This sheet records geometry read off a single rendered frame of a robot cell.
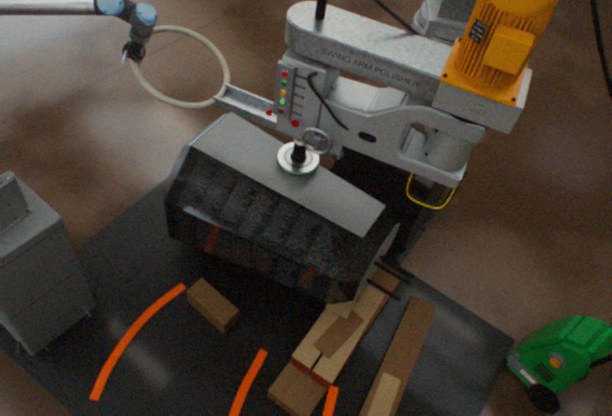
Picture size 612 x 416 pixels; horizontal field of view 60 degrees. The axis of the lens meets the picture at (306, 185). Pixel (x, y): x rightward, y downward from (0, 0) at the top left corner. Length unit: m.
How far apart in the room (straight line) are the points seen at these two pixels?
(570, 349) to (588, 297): 0.99
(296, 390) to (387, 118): 1.49
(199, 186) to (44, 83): 2.13
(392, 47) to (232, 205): 1.15
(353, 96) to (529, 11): 0.81
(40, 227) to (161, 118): 1.82
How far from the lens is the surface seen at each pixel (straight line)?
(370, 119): 2.24
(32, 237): 2.57
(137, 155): 3.93
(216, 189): 2.75
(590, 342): 3.00
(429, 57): 2.11
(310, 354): 2.88
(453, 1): 2.58
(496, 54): 1.87
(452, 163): 2.29
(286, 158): 2.70
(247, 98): 2.68
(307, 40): 2.12
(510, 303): 3.63
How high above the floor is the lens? 2.86
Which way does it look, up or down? 50 degrees down
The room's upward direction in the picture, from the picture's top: 10 degrees clockwise
